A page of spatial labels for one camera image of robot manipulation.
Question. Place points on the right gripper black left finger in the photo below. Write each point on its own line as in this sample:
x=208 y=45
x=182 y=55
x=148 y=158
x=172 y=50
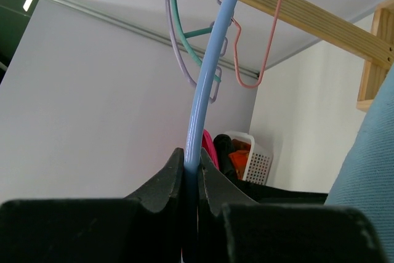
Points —
x=141 y=227

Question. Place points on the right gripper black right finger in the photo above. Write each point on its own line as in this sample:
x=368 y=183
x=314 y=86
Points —
x=232 y=227

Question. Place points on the light blue trousers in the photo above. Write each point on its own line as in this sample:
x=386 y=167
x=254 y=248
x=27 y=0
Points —
x=365 y=180

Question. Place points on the blue plastic hanger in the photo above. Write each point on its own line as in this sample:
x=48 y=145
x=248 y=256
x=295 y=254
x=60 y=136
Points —
x=195 y=130

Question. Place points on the magenta trousers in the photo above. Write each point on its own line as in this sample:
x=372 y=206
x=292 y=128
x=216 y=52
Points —
x=208 y=145

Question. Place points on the lilac plastic hanger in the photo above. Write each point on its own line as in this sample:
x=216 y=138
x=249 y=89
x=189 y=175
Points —
x=177 y=35

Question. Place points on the white plastic laundry basket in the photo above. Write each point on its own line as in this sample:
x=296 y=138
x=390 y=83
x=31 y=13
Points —
x=259 y=161

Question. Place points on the orange patterned garment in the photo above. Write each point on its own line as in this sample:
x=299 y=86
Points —
x=239 y=157

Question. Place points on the black garment in basket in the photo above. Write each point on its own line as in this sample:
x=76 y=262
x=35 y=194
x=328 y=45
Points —
x=224 y=147

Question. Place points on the wooden clothes rack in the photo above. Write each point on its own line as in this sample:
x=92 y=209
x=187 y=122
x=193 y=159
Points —
x=374 y=46

